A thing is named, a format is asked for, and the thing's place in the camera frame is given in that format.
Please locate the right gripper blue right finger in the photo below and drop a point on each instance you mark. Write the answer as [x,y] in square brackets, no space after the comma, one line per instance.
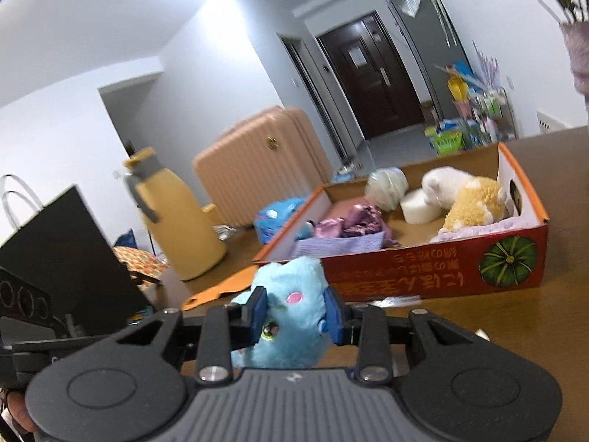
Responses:
[365,327]

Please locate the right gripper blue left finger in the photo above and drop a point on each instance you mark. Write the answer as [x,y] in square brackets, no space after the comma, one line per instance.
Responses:
[224,330]

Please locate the light blue plush toy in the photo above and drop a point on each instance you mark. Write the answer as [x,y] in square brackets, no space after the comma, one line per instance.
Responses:
[295,332]

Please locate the lilac fabric pouch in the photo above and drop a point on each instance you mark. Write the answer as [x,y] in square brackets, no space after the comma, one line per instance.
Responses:
[327,247]

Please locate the purple satin scrunchie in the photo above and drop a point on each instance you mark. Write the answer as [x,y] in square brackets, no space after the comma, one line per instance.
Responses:
[361,220]

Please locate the lavender fluffy headband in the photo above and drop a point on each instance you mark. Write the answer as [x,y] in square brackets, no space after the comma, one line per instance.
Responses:
[509,224]

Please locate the person's left hand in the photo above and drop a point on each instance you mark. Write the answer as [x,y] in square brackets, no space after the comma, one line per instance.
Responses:
[19,414]

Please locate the yellow thermos jug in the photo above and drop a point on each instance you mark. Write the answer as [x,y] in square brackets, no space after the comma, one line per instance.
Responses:
[173,216]

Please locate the black paper shopping bag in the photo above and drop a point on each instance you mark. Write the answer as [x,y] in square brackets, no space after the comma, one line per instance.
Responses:
[59,276]

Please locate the blue wet wipes pack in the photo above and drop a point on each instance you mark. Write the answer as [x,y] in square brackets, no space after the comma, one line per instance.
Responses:
[270,220]

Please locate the white round sponge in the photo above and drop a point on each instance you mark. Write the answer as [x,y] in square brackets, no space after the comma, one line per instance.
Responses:
[418,210]

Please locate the white mesh bath sponge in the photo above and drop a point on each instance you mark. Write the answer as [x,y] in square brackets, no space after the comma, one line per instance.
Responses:
[385,188]

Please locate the red cardboard pumpkin box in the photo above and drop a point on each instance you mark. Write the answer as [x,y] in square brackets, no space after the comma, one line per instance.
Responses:
[507,260]

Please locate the white yellow plush cat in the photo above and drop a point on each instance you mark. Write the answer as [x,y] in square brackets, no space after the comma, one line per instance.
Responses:
[469,201]

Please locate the peach hard-shell suitcase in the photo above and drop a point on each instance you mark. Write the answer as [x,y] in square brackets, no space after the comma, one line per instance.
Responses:
[271,156]

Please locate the yellow dustpan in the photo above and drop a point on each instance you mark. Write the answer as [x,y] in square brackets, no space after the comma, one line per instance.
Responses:
[458,88]

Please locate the dark brown entrance door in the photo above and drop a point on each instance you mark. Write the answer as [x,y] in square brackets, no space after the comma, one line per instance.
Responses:
[372,76]

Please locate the grey refrigerator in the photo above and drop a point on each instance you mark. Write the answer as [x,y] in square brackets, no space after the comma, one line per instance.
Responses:
[434,44]

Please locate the pink textured vase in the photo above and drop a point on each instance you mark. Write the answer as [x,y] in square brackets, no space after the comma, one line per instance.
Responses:
[576,40]

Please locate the wire storage cart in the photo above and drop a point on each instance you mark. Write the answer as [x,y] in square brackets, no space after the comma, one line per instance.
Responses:
[493,113]

